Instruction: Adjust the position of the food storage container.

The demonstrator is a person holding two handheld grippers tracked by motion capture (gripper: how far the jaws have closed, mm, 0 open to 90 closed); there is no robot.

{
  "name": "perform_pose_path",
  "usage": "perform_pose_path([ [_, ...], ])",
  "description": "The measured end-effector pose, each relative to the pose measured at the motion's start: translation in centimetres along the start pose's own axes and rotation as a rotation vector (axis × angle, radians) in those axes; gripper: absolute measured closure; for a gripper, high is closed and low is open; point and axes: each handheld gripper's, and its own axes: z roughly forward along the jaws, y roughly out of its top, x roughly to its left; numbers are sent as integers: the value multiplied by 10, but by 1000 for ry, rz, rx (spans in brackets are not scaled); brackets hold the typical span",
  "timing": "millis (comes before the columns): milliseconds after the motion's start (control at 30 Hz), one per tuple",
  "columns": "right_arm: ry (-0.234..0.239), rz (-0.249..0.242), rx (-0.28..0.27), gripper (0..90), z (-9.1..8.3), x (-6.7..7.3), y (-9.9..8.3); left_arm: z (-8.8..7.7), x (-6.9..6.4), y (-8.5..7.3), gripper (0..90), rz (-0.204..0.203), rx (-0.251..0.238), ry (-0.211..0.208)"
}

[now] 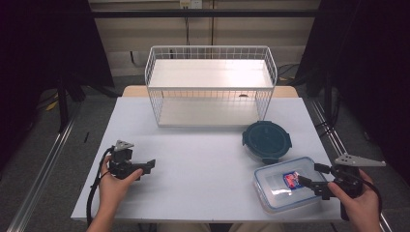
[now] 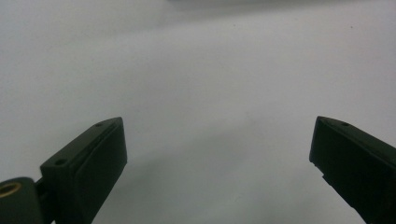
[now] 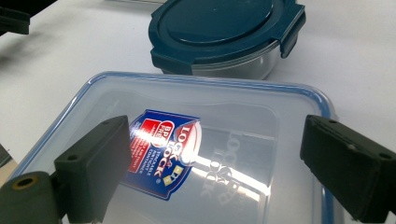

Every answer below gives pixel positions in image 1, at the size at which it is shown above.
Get beige wooden table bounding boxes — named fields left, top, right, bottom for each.
left=121, top=84, right=300, bottom=99

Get person's left leg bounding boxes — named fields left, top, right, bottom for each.
left=157, top=222, right=211, bottom=232

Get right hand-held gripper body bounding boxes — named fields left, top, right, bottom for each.
left=310, top=153, right=387, bottom=222

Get clear rectangular lidded container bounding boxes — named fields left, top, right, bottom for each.
left=252, top=156, right=331, bottom=215

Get person's left hand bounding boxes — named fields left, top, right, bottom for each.
left=98, top=155, right=144, bottom=215

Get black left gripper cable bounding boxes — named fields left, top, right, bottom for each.
left=85, top=146, right=116, bottom=227

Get black metal stand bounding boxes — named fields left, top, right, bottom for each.
left=55, top=72, right=86, bottom=133

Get black floor cables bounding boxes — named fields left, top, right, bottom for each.
left=277, top=63, right=302, bottom=82

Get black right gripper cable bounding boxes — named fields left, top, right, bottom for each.
left=330, top=167, right=385, bottom=217

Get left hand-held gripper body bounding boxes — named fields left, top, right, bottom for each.
left=108, top=139, right=145, bottom=181

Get white wall socket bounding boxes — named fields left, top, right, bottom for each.
left=179, top=0, right=204, bottom=10

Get dark teal round lid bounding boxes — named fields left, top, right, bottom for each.
left=242, top=120, right=293, bottom=165

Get person's right leg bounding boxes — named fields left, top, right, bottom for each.
left=229, top=222, right=285, bottom=232

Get black curtain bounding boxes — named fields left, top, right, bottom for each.
left=0, top=0, right=114, bottom=170
left=294, top=0, right=410, bottom=177

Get white wire shelf rack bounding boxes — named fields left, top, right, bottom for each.
left=144, top=44, right=278, bottom=129

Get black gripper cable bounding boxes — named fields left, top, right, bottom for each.
left=330, top=167, right=385, bottom=217
left=85, top=146, right=116, bottom=227

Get black hanging cable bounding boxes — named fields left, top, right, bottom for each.
left=210, top=0, right=217, bottom=46
left=184, top=8, right=191, bottom=46

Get person's right hand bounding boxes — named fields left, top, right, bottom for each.
left=326, top=168, right=383, bottom=232

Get person's leg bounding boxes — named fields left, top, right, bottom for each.
left=157, top=222, right=211, bottom=232
left=229, top=222, right=285, bottom=232

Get aluminium floor rail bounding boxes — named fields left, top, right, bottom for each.
left=6, top=101, right=83, bottom=232
left=309, top=98, right=394, bottom=232

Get black horizontal bar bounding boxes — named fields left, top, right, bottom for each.
left=90, top=9, right=321, bottom=19

